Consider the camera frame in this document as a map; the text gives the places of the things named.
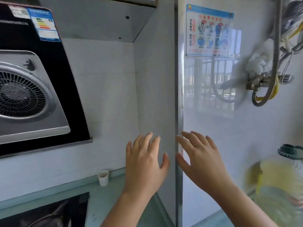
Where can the black range hood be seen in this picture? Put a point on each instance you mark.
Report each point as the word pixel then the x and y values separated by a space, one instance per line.
pixel 71 92

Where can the person's left hand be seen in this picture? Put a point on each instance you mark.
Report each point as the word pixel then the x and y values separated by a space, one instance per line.
pixel 142 167

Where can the grey hanging bundle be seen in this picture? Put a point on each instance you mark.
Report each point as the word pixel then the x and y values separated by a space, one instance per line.
pixel 293 18

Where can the clear cooking oil bottle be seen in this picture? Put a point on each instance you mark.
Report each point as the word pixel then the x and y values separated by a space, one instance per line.
pixel 279 179

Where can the blue bordered safety poster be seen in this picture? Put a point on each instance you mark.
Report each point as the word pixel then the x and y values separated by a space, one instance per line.
pixel 208 33

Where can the white paper cup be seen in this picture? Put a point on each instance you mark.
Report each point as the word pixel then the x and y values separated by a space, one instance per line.
pixel 103 179

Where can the black glass stove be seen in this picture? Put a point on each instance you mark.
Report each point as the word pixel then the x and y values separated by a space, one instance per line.
pixel 35 215

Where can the white rag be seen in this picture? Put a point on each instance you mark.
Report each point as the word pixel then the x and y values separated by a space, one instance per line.
pixel 258 61

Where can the person's right hand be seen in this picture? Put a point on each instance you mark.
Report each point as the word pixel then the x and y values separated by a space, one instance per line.
pixel 203 167

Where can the blue white label sticker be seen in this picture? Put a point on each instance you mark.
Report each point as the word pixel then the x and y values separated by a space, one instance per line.
pixel 45 25

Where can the small white sticker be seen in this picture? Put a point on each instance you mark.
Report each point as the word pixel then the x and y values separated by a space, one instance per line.
pixel 19 11

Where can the brass gas valve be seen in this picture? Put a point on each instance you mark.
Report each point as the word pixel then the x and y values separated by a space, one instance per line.
pixel 260 82

